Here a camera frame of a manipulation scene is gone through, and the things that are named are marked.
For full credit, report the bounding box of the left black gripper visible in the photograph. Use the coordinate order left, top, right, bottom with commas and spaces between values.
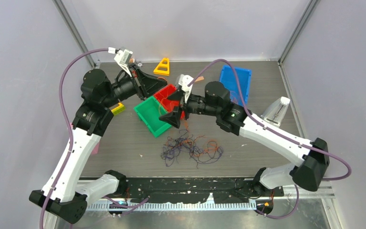
102, 63, 168, 108

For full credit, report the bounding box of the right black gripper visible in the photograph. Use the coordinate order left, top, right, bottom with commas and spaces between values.
159, 89, 220, 129

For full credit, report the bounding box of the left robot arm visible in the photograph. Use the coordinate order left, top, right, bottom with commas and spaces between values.
29, 63, 167, 224

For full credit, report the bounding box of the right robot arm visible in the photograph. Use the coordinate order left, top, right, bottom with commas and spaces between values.
159, 81, 330, 196

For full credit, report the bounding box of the red plastic bin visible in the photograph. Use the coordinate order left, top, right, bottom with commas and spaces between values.
154, 84, 179, 119

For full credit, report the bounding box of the yellow triangle block far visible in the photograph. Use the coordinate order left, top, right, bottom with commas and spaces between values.
153, 58, 170, 76

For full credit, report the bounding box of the yellow triangle block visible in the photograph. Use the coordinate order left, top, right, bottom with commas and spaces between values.
111, 103, 125, 116
153, 58, 170, 76

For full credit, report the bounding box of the green plastic bin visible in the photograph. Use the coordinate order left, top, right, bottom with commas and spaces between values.
134, 96, 172, 138

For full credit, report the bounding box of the yellow triangle block near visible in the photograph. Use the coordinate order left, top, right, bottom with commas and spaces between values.
111, 103, 125, 116

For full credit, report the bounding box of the wooden block far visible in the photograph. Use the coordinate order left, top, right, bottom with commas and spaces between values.
194, 76, 204, 82

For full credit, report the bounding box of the blue plastic bin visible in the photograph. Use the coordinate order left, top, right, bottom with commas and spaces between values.
219, 65, 252, 106

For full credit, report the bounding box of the pink tape dispenser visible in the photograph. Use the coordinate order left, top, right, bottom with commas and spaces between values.
68, 123, 102, 157

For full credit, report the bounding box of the white tape dispenser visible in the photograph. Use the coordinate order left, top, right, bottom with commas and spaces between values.
261, 96, 291, 127

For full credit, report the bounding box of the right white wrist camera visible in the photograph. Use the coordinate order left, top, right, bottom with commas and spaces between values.
175, 74, 194, 103

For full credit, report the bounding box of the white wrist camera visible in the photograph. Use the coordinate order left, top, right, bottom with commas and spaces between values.
108, 47, 133, 77
175, 74, 194, 103

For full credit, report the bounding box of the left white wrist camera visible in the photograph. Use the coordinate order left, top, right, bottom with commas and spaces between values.
108, 47, 133, 77

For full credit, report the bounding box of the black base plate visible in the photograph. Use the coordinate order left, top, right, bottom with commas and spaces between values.
107, 177, 284, 204

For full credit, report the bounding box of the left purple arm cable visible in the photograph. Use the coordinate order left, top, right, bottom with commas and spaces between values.
39, 48, 152, 229

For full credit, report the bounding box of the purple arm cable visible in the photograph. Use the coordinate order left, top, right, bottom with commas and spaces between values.
39, 48, 152, 229
187, 59, 353, 220

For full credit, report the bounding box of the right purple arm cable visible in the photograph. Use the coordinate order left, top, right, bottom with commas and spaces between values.
187, 59, 353, 220

